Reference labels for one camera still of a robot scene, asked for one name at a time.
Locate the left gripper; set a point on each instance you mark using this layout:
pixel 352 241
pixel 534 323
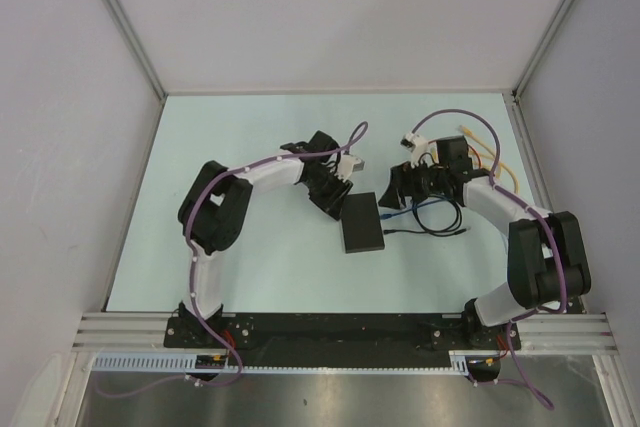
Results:
pixel 331 203

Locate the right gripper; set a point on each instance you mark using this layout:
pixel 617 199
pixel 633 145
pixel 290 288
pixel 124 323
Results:
pixel 396 190

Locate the black network switch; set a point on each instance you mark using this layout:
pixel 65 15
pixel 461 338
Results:
pixel 361 225

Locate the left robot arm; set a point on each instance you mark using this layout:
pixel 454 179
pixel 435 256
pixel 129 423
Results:
pixel 212 214

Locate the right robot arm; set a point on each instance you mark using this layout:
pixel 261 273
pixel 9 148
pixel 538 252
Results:
pixel 546 257

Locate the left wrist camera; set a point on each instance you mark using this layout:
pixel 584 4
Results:
pixel 348 165

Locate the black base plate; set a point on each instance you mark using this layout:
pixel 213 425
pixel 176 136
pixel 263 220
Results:
pixel 341 341

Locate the aluminium frame rail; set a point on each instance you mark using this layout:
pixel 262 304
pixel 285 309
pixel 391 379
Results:
pixel 543 334

